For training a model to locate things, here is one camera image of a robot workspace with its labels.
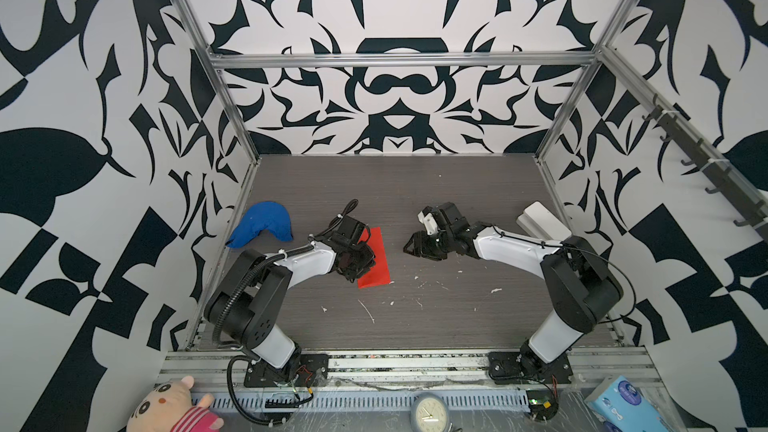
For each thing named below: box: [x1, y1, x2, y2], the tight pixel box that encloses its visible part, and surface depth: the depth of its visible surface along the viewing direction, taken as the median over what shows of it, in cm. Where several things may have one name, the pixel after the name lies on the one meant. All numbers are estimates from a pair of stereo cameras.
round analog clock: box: [410, 391, 449, 432], surface depth 67 cm
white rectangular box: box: [516, 201, 572, 241], surface depth 98 cm
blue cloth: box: [226, 201, 293, 248], surface depth 98 cm
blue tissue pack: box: [584, 376, 673, 432], surface depth 67 cm
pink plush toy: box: [126, 376, 225, 432], surface depth 65 cm
